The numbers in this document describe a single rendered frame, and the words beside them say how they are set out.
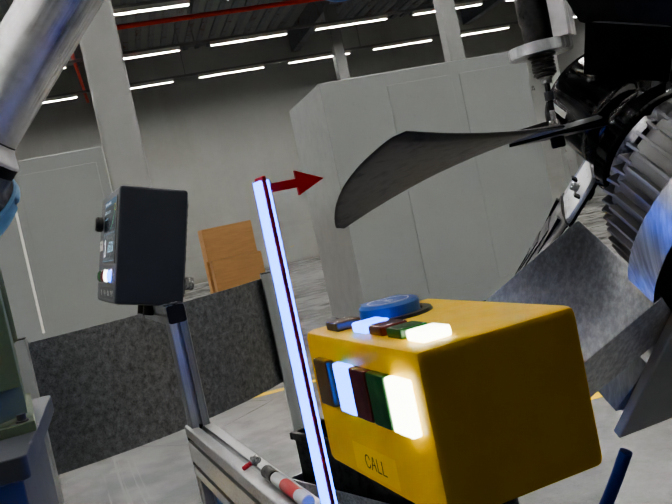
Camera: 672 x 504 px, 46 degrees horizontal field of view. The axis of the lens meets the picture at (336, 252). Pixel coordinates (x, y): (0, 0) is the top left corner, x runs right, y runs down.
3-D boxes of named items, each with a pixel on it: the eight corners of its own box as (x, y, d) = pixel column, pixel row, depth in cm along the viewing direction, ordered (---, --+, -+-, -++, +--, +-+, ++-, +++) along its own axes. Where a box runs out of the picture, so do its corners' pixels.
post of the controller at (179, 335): (210, 424, 125) (183, 301, 124) (192, 429, 124) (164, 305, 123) (206, 420, 128) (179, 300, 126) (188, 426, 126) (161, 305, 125)
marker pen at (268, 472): (313, 492, 80) (271, 462, 93) (300, 497, 79) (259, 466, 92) (317, 507, 80) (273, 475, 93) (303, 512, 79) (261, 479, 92)
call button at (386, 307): (433, 317, 51) (428, 291, 51) (378, 333, 50) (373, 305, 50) (405, 314, 55) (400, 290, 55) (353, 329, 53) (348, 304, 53)
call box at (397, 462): (612, 490, 43) (575, 299, 43) (455, 556, 39) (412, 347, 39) (458, 436, 58) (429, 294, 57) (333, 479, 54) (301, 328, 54)
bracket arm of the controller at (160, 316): (188, 320, 124) (184, 302, 124) (169, 325, 123) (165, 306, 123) (161, 314, 146) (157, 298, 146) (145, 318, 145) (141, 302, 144)
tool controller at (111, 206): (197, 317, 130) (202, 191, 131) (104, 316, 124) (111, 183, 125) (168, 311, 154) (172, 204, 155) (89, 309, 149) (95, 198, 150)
